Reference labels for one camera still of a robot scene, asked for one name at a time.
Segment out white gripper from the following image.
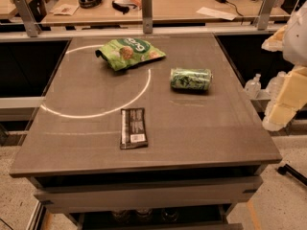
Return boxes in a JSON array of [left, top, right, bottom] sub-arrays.
[[261, 5, 307, 131]]

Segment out green drink can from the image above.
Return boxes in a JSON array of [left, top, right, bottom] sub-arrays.
[[170, 68, 212, 91]]

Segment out clear sanitizer bottle right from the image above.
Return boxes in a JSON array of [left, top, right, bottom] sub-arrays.
[[266, 71, 286, 99]]

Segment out clear sanitizer bottle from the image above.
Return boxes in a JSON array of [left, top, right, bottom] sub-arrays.
[[245, 74, 261, 99], [266, 71, 286, 99]]

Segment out clear sanitizer bottle left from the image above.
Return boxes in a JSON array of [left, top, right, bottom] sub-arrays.
[[245, 74, 261, 99]]

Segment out white paper sheet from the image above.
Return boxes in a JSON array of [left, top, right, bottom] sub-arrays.
[[197, 7, 236, 21]]

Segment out black stand foot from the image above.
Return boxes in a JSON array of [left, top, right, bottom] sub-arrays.
[[277, 164, 307, 186]]

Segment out dark brown snack bar wrapper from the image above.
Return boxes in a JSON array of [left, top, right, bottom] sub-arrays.
[[120, 108, 148, 150]]

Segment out green snack bag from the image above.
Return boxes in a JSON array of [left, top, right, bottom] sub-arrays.
[[95, 37, 166, 71]]

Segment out black sunglasses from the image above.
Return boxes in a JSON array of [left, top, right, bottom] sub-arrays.
[[112, 1, 137, 14]]

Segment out small paper card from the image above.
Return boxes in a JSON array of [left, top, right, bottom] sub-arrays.
[[52, 4, 79, 16]]

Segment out grey table drawer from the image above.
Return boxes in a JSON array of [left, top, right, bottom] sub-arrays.
[[35, 176, 263, 214]]

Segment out grey metal bracket right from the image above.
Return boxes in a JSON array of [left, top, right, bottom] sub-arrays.
[[253, 0, 275, 31]]

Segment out grey metal bracket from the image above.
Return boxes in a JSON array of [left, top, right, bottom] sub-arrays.
[[12, 0, 40, 37], [141, 0, 153, 34], [253, 0, 275, 31]]

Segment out grey metal bracket middle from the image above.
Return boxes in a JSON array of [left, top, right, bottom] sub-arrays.
[[141, 0, 153, 34]]

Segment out grey metal bracket left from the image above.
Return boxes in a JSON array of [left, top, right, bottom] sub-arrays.
[[12, 0, 40, 37]]

